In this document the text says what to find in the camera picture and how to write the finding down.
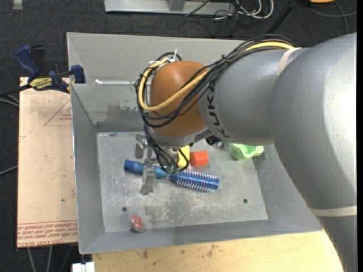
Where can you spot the grey metal bin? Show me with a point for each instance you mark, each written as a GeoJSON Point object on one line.
{"type": "Point", "coordinates": [181, 205]}

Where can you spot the yellow toy banana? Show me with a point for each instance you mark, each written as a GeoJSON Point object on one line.
{"type": "Point", "coordinates": [183, 154]}

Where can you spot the light green cup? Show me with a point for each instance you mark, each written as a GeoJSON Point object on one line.
{"type": "Point", "coordinates": [244, 152]}

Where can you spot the brown cardboard board, red print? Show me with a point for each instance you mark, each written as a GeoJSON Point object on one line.
{"type": "Point", "coordinates": [45, 166]}

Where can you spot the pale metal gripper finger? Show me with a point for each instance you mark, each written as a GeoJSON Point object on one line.
{"type": "Point", "coordinates": [151, 183]}
{"type": "Point", "coordinates": [144, 184]}

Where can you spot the blue bristle brush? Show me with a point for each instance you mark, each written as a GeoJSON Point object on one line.
{"type": "Point", "coordinates": [195, 180]}

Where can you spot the orange-red block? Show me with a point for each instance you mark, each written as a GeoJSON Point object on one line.
{"type": "Point", "coordinates": [199, 158]}

